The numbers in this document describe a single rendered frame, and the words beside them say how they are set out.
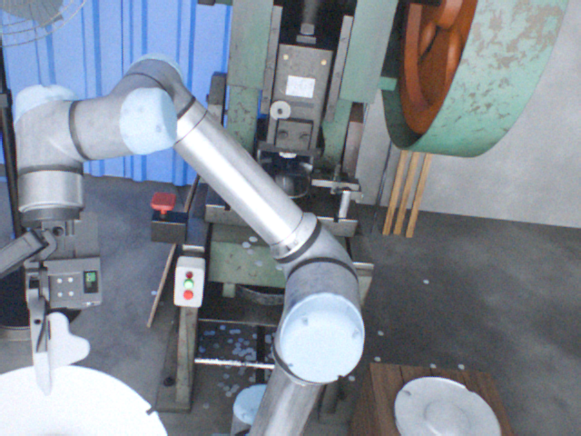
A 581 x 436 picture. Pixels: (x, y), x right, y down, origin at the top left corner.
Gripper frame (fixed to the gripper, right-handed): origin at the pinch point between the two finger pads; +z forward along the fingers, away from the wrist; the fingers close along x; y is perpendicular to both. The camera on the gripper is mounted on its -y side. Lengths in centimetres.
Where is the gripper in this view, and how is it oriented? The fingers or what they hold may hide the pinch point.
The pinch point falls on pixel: (41, 384)
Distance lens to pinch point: 76.8
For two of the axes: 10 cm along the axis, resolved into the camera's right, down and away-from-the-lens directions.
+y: 9.4, -0.5, 3.3
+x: -3.1, 1.8, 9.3
